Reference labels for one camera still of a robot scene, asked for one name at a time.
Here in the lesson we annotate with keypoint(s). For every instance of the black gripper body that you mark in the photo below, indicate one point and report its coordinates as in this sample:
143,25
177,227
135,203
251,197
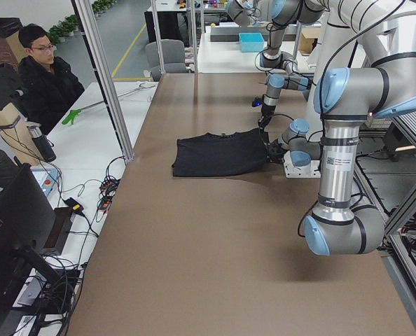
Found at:
266,111
277,148

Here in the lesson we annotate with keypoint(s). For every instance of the aluminium frame post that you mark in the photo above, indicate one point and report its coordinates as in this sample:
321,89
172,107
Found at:
93,43

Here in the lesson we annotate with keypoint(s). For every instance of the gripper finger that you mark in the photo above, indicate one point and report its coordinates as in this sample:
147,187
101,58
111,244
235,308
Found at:
265,137
260,131

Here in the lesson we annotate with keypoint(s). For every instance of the black Huawei monitor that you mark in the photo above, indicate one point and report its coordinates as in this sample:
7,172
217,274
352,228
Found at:
26,219

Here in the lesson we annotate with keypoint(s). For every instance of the black power strip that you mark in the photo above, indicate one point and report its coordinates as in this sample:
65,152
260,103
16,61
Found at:
104,203

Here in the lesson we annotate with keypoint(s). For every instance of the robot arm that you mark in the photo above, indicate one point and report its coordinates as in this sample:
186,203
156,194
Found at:
343,98
282,66

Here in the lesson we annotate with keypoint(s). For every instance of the black power adapter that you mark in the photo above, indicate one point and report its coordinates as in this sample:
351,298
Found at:
75,206

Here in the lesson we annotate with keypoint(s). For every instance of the black printed t-shirt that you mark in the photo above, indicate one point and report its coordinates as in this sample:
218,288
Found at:
211,155

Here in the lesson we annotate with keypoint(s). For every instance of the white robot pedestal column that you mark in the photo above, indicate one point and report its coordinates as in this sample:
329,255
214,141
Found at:
337,46

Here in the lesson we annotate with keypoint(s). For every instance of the grey office chair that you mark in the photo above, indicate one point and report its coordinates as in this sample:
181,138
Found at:
174,58

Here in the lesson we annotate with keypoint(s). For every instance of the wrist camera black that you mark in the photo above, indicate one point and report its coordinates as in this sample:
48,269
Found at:
257,101

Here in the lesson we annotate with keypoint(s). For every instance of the black thermos bottle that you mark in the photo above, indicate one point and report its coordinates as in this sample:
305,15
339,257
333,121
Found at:
41,142

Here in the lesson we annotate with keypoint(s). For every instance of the seated man in black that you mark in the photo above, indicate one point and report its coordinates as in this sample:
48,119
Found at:
51,86

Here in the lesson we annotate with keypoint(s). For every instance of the blue plastic box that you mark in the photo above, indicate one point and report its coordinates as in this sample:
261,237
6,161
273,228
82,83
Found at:
252,42

